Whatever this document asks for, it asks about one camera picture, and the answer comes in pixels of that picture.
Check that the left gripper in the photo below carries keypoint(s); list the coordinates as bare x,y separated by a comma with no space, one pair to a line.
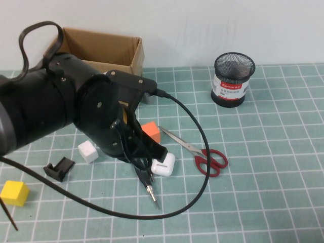
119,141

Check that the black precision screwdriver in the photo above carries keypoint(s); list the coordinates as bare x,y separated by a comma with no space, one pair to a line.
149,192

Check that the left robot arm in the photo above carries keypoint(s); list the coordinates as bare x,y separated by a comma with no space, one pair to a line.
38,106

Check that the white earbuds case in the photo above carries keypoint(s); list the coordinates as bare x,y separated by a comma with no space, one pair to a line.
163,168

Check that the orange foam cube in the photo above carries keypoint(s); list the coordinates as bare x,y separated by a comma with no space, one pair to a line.
153,130

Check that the white foam cube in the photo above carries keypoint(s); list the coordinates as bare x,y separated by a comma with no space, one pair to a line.
87,152

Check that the black mesh pen holder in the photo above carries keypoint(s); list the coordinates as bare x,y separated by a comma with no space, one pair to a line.
229,97

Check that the brown cardboard box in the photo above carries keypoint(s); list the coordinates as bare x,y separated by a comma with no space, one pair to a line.
101,48

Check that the yellow foam cube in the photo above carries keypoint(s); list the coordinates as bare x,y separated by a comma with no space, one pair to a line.
14,193

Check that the black zip tie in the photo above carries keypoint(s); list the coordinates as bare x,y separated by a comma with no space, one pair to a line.
8,213

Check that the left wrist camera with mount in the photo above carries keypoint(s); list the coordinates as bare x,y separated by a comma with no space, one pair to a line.
131,81

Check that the black plastic bracket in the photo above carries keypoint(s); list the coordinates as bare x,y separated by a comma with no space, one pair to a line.
58,169

